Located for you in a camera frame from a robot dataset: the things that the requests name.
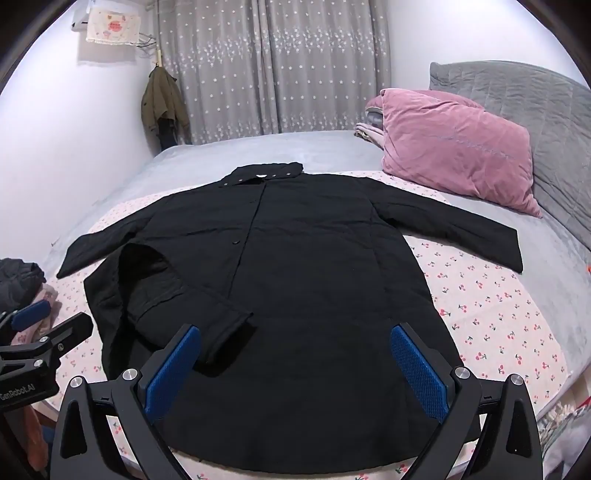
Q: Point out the cherry print sheet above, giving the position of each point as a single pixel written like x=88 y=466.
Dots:
x=494 y=321

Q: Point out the beige floral garment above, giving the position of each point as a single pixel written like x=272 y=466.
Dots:
x=41 y=328

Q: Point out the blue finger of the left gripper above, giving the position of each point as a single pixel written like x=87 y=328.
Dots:
x=20 y=320
x=47 y=351

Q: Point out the grey quilted blanket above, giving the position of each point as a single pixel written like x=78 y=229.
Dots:
x=554 y=109

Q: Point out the grey dotted curtain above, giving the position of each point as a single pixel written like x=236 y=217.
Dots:
x=250 y=68

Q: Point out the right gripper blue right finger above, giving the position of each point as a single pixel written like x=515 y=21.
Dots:
x=426 y=371

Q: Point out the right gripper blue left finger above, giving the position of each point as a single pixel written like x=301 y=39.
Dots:
x=164 y=373

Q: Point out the olive green hanging jacket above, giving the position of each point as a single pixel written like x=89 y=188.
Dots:
x=162 y=109

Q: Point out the black long coat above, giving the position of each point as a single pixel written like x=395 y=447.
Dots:
x=295 y=282

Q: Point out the pink velvet pillow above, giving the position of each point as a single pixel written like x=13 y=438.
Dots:
x=437 y=140

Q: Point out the folded striped bedding stack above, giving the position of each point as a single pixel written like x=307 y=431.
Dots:
x=371 y=128

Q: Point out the black clothes pile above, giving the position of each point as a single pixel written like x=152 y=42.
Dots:
x=19 y=283

